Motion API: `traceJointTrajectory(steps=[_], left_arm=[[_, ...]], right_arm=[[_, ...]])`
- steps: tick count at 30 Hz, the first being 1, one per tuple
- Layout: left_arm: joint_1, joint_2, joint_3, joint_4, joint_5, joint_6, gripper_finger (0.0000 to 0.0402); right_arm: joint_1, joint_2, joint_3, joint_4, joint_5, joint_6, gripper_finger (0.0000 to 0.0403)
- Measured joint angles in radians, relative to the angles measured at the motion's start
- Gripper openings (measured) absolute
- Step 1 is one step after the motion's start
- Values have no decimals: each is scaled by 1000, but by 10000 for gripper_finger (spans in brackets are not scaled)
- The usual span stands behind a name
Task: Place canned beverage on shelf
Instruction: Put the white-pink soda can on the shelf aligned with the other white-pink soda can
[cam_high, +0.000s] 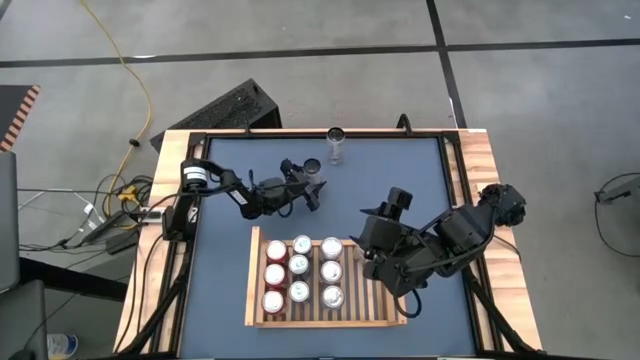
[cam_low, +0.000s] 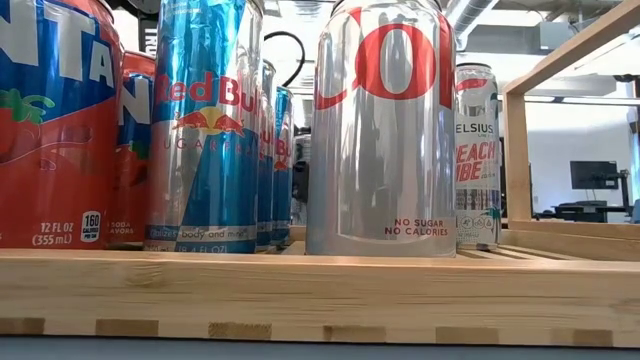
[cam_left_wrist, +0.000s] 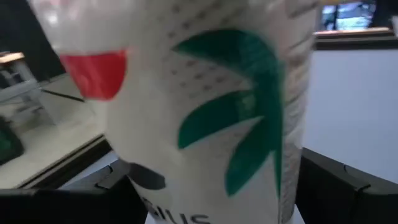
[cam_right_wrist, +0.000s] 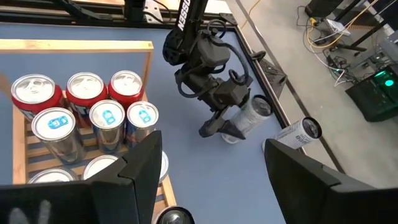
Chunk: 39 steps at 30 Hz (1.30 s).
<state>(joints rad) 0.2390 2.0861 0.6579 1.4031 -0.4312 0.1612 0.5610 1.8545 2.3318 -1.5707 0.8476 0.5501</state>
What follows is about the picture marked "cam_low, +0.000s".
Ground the silver ventilation duct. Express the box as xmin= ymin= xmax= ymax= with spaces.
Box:
xmin=444 ymin=0 xmax=501 ymax=51

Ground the white Celsius drink can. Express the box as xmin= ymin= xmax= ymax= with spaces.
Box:
xmin=454 ymin=62 xmax=503 ymax=251

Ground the wooden slatted shelf tray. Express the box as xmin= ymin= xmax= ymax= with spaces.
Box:
xmin=0 ymin=0 xmax=640 ymax=350

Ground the blue table mat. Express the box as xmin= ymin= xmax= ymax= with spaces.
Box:
xmin=0 ymin=335 xmax=640 ymax=360

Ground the black monitor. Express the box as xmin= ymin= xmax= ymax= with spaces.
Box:
xmin=569 ymin=159 xmax=620 ymax=191

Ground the dark office desk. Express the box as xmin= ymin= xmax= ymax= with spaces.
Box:
xmin=534 ymin=198 xmax=632 ymax=224

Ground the blue silver Red Bull can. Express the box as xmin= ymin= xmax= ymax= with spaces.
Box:
xmin=143 ymin=0 xmax=265 ymax=255
xmin=254 ymin=58 xmax=279 ymax=251
xmin=272 ymin=85 xmax=295 ymax=246

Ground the silver Diet Coke can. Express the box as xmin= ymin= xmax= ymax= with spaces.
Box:
xmin=304 ymin=0 xmax=459 ymax=259

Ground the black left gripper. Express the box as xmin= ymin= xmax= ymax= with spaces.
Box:
xmin=292 ymin=127 xmax=311 ymax=204

